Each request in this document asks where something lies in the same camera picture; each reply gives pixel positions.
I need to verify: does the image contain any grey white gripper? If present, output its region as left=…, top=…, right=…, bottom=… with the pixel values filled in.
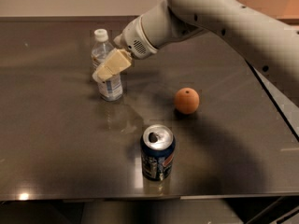
left=93, top=17, right=158, bottom=83

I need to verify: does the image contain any clear blue-label plastic bottle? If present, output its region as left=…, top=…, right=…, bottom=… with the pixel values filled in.
left=90, top=28, right=124, bottom=103

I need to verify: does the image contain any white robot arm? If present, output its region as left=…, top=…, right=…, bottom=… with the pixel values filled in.
left=93, top=0, right=299, bottom=105

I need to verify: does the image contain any orange fruit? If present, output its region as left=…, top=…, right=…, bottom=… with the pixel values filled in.
left=174, top=88, right=200, bottom=115

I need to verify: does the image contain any blue soda can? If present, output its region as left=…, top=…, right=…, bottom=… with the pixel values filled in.
left=140, top=124, right=176, bottom=181

